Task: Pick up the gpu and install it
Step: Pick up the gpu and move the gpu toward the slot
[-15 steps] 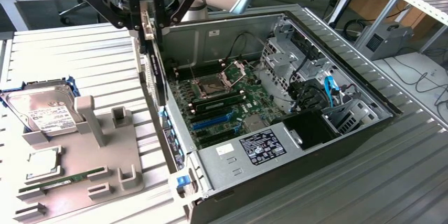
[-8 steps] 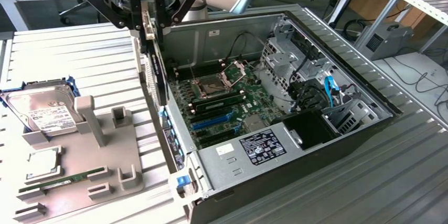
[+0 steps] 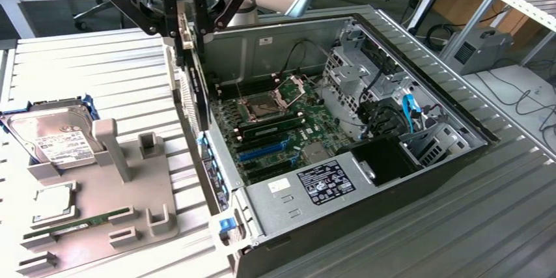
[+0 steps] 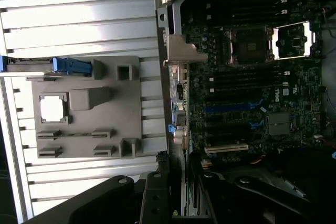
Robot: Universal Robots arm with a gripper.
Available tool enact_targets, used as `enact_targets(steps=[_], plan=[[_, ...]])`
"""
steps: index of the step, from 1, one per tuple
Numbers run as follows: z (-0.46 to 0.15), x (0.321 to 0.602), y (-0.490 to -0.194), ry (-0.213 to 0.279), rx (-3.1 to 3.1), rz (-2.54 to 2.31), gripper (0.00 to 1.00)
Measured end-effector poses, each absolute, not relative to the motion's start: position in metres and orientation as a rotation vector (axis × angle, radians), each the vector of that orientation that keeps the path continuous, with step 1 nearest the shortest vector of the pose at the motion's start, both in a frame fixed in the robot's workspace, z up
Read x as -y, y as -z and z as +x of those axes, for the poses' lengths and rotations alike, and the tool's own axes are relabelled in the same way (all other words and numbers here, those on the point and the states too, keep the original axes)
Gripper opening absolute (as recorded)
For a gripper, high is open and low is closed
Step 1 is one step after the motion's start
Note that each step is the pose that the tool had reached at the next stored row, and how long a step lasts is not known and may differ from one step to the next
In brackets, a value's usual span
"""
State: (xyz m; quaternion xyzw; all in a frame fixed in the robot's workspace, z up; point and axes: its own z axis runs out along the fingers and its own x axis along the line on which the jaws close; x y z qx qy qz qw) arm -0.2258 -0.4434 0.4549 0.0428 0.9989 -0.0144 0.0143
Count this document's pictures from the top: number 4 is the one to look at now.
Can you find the metal socket cover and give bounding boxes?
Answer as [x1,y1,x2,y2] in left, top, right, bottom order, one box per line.
[271,21,317,59]

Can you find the open PC case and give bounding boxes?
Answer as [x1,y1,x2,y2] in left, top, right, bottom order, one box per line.
[151,0,336,201]

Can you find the CPU socket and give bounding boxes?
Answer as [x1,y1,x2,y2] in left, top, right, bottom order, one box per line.
[225,26,274,67]

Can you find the green RAM stick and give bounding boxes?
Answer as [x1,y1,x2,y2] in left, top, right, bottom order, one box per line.
[37,132,111,138]

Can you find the green motherboard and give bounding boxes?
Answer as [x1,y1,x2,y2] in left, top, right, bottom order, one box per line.
[183,0,328,168]

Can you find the silver CPU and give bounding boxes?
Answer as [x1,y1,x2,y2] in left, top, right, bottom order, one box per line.
[40,94,66,123]

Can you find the silver chipset heatsink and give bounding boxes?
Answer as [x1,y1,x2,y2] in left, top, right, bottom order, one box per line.
[267,112,291,136]

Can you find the grey parts rack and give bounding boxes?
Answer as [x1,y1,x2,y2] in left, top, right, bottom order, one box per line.
[25,55,142,159]

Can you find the white expansion slot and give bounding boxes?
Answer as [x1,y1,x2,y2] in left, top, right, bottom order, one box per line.
[204,143,249,154]

